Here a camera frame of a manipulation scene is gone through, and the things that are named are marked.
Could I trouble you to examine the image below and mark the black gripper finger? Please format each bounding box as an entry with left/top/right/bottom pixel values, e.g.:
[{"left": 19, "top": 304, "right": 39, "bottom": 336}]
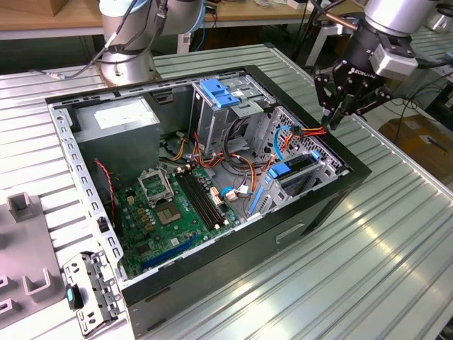
[
  {"left": 314, "top": 62, "right": 350, "bottom": 131},
  {"left": 345, "top": 84, "right": 394, "bottom": 118}
]

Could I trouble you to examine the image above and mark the red orange power wire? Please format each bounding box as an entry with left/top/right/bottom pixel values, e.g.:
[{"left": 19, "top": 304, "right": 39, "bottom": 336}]
[{"left": 270, "top": 122, "right": 331, "bottom": 167}]

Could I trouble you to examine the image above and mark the blue data wire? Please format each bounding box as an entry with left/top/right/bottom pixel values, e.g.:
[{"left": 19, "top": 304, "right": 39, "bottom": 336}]
[{"left": 273, "top": 125, "right": 295, "bottom": 163}]

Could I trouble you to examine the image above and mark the hard disk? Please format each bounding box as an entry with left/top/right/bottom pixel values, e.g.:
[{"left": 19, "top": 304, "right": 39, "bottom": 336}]
[{"left": 248, "top": 149, "right": 323, "bottom": 216}]

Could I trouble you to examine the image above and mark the silver disk bay cage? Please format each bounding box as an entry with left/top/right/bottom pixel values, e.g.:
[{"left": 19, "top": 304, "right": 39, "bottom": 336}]
[{"left": 243, "top": 105, "right": 351, "bottom": 222}]

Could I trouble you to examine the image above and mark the copper coloured tube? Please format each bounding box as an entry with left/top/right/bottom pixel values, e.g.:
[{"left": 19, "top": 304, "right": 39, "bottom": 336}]
[{"left": 324, "top": 12, "right": 359, "bottom": 32}]

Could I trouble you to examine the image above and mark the slatted metal side table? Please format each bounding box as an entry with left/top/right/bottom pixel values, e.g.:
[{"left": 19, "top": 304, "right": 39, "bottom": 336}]
[{"left": 406, "top": 28, "right": 453, "bottom": 77}]

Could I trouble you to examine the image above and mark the flat cardboard box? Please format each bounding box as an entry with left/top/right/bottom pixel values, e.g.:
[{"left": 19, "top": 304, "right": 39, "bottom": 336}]
[{"left": 378, "top": 115, "right": 453, "bottom": 180}]

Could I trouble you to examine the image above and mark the blue plastic drive latch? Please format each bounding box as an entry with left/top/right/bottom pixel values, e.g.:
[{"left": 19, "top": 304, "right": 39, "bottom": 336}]
[{"left": 200, "top": 79, "right": 241, "bottom": 110}]

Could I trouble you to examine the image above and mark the wooden desk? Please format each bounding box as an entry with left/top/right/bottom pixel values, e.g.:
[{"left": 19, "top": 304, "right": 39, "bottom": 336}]
[{"left": 0, "top": 0, "right": 365, "bottom": 40}]

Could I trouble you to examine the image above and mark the silver optical drive cage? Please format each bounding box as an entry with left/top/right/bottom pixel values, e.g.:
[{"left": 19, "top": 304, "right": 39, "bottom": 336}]
[{"left": 189, "top": 72, "right": 279, "bottom": 159}]

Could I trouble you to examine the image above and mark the beige board connector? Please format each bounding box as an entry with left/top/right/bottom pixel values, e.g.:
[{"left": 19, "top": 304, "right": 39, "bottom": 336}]
[{"left": 210, "top": 186, "right": 224, "bottom": 209}]

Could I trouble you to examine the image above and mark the black RAM slot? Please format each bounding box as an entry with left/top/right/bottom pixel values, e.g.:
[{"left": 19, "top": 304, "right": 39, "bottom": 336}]
[
  {"left": 180, "top": 170, "right": 223, "bottom": 228},
  {"left": 176, "top": 171, "right": 219, "bottom": 230},
  {"left": 188, "top": 167, "right": 231, "bottom": 225},
  {"left": 184, "top": 169, "right": 227, "bottom": 227}
]

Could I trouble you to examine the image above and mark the CPU socket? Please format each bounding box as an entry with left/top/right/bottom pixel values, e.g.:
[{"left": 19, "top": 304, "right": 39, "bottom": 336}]
[{"left": 152, "top": 201, "right": 184, "bottom": 227}]

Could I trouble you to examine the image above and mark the black PC case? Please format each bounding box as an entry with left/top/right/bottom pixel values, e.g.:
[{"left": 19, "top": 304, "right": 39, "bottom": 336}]
[{"left": 45, "top": 64, "right": 372, "bottom": 339}]

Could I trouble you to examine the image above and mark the green motherboard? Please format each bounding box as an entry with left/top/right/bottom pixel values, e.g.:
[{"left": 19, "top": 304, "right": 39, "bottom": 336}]
[{"left": 115, "top": 166, "right": 241, "bottom": 279}]

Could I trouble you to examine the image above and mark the grey power supply box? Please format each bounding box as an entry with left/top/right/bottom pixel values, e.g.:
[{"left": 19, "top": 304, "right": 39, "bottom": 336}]
[{"left": 72, "top": 96, "right": 162, "bottom": 181}]

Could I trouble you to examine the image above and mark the blue expansion slot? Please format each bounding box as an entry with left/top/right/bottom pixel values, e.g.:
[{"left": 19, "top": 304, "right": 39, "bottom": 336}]
[{"left": 140, "top": 236, "right": 199, "bottom": 271}]

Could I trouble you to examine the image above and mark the black latch blue button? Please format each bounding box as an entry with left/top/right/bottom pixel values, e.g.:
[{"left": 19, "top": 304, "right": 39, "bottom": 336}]
[{"left": 65, "top": 283, "right": 85, "bottom": 311}]

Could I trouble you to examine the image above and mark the grey parts rack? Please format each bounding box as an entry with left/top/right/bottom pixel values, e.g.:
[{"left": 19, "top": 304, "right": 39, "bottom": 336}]
[{"left": 0, "top": 192, "right": 74, "bottom": 319}]

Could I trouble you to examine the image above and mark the black camera cable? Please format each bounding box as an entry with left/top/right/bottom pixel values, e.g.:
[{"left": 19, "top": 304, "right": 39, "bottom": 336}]
[{"left": 416, "top": 59, "right": 453, "bottom": 71}]

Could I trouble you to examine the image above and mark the orange red wire bundle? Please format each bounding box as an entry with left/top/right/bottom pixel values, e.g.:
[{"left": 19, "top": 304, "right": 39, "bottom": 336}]
[{"left": 190, "top": 131, "right": 258, "bottom": 194}]

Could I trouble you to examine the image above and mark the blue wire white plug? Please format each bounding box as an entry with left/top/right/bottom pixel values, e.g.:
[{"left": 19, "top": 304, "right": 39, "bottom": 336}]
[{"left": 219, "top": 186, "right": 253, "bottom": 202}]

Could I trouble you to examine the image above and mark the yellow black wire bundle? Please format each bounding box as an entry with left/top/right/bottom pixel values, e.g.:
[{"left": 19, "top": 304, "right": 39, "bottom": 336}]
[{"left": 161, "top": 131, "right": 190, "bottom": 162}]

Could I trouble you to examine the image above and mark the metal socket cover frame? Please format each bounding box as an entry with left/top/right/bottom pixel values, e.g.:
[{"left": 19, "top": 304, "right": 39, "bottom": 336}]
[{"left": 137, "top": 169, "right": 175, "bottom": 208}]

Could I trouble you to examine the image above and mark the red black twisted wire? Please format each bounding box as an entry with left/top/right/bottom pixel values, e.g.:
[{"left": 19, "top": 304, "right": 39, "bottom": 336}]
[{"left": 93, "top": 159, "right": 117, "bottom": 227}]

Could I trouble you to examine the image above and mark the black cable metal plug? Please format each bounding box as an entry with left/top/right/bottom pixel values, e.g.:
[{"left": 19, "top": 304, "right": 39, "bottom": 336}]
[{"left": 30, "top": 0, "right": 171, "bottom": 81}]

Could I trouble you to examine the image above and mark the metal expansion bracket cover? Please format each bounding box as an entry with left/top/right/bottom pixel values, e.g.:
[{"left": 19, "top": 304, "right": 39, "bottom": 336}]
[{"left": 62, "top": 249, "right": 125, "bottom": 336}]

